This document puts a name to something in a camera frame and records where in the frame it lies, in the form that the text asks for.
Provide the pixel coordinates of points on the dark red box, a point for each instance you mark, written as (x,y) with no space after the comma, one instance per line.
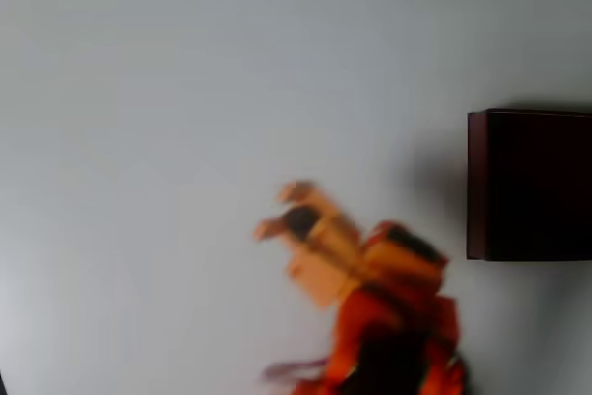
(532,187)

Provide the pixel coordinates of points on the red-orange robot arm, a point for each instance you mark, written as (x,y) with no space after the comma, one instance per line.
(370,321)

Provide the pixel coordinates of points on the orange gripper with servo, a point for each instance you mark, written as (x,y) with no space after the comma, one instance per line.
(319,247)

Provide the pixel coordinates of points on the small black camera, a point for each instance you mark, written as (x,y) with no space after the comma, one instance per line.
(301,223)

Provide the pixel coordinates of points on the light orange camera mount bracket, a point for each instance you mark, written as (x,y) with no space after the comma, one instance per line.
(333,228)

